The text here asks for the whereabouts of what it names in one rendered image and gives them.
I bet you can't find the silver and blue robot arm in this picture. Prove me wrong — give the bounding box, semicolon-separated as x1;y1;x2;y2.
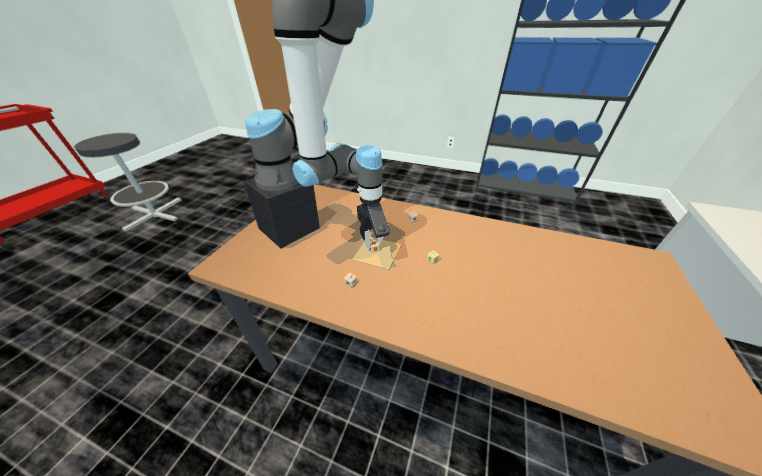
245;0;382;201

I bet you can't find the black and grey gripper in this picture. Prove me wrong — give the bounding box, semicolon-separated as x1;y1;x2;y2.
357;197;384;250

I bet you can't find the tan flat mat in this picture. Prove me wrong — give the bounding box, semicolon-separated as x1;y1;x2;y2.
353;240;402;270

